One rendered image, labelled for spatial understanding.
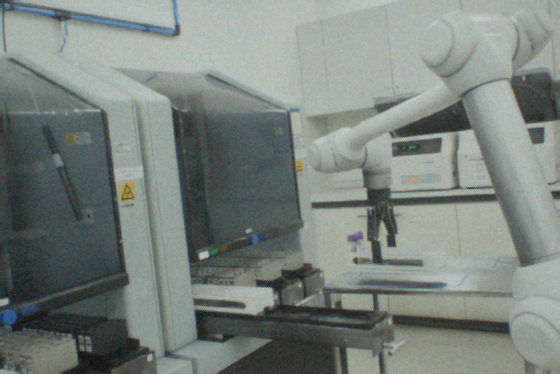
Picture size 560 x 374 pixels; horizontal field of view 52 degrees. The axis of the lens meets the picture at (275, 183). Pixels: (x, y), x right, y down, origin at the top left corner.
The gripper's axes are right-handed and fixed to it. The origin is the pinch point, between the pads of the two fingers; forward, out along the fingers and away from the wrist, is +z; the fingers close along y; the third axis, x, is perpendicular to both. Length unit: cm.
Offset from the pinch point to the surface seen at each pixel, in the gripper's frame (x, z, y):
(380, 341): -15.3, 14.5, -37.0
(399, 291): -8.2, 9.5, -9.2
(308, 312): 8.6, 10.4, -32.4
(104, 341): 35, 6, -80
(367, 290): 1.6, 9.4, -10.5
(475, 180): 32, -5, 192
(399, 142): 81, -33, 195
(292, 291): 31.6, 12.2, -7.5
